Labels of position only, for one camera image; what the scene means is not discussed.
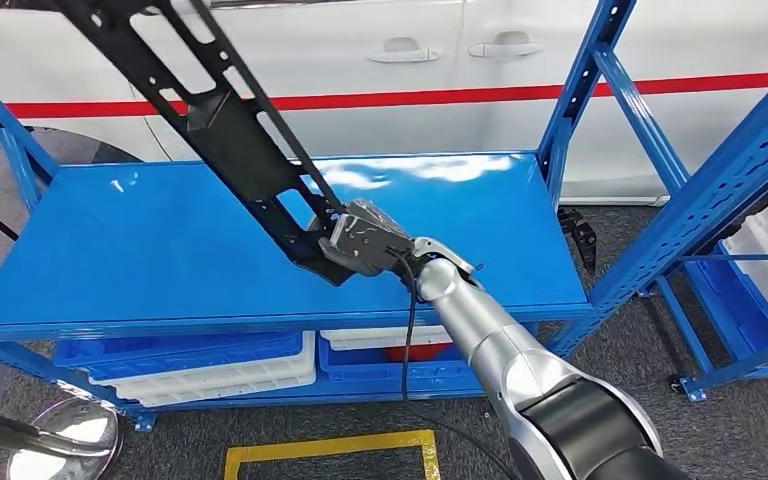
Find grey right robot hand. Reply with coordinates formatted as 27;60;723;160
317;198;418;278

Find black plastic frame part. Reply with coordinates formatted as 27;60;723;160
52;0;359;287

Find blue metal shelf rack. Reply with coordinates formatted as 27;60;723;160
638;132;768;403
0;0;768;433

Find white car with red stripe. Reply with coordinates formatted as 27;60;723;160
0;0;768;207

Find chrome round base stand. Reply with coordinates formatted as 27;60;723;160
0;397;124;480

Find white car door handle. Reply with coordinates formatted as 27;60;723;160
468;30;544;59
367;36;443;65

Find black cable chain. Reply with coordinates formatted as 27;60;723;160
557;207;599;274

